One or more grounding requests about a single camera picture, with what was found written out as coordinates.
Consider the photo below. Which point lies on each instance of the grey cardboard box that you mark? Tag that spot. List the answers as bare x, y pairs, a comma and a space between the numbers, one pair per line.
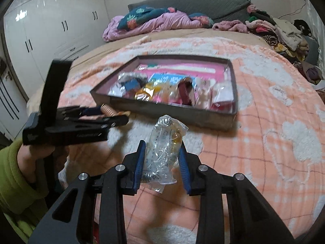
177, 117

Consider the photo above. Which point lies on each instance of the pile of clothes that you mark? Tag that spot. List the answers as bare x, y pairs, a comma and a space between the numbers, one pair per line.
287, 38

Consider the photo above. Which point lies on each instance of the person's left hand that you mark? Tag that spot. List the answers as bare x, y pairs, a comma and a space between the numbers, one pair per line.
26, 162

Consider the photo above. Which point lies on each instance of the white wardrobe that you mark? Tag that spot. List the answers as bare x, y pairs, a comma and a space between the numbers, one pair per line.
50, 25

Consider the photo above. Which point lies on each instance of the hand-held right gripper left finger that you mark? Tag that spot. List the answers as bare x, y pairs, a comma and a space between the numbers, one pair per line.
139, 167

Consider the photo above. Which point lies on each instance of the small clear plastic bag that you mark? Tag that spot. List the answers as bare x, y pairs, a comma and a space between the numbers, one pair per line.
223, 94

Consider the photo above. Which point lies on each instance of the clear bagged hair claw clip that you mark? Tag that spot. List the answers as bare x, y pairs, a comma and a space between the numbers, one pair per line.
162, 142

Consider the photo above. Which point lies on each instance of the grey headboard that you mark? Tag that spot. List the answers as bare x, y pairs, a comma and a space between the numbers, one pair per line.
215, 5

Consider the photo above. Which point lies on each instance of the pink book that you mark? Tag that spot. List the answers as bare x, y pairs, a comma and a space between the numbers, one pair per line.
177, 67

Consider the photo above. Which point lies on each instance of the person's left forearm green sleeve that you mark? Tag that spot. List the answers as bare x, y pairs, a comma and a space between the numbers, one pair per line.
12, 195

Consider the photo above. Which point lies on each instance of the white door with black bars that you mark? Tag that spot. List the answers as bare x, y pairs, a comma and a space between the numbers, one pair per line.
10, 101

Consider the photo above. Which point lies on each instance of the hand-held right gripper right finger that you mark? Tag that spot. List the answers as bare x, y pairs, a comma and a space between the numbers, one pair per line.
184, 172

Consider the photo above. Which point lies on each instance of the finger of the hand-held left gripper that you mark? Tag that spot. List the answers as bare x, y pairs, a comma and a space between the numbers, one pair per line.
90, 111
114, 121

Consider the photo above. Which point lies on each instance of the pink fluffy cloth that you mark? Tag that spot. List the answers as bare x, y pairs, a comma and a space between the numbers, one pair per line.
231, 26

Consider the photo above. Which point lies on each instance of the orange plaid blanket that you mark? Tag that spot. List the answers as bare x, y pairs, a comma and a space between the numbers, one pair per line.
266, 132

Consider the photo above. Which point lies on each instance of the pink floral quilt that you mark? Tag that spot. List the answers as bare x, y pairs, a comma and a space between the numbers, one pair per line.
165, 21

